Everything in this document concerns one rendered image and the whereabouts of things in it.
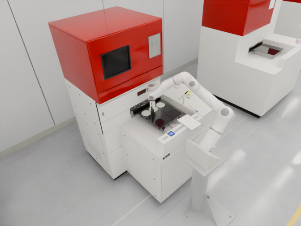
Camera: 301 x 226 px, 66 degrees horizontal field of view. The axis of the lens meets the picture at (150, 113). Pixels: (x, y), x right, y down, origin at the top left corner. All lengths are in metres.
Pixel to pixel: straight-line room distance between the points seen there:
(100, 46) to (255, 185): 2.36
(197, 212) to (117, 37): 1.98
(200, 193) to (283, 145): 1.71
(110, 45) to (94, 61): 0.20
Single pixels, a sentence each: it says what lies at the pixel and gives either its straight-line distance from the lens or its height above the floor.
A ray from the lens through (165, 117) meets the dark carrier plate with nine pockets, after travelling 2.47.
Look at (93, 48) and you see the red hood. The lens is 1.96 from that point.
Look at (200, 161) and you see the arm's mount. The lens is 2.09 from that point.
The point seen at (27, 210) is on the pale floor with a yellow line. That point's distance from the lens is 3.21.
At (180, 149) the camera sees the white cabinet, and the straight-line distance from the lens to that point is 2.38.
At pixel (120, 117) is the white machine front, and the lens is 2.48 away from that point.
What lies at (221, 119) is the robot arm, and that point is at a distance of 2.04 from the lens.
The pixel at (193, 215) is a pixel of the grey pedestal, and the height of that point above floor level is 0.01.
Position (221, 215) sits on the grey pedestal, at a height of 0.01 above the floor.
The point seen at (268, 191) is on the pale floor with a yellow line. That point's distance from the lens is 3.20.
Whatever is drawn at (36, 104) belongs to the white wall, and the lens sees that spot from 3.72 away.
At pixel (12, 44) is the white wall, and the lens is 3.37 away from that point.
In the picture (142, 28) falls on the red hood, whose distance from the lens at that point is 2.21.
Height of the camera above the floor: 2.44
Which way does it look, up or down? 37 degrees down
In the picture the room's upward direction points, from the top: 3 degrees counter-clockwise
